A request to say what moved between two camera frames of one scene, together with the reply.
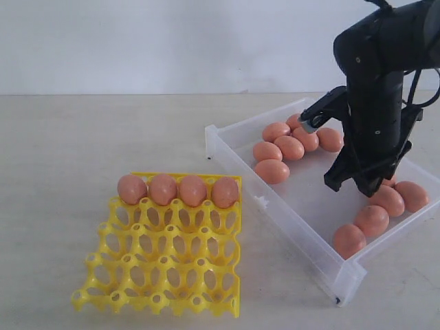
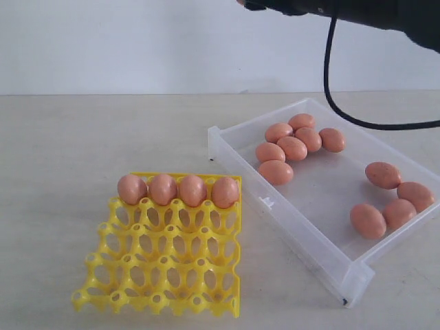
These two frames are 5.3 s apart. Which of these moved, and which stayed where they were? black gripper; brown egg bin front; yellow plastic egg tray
Moved: brown egg bin front; black gripper
Stayed: yellow plastic egg tray
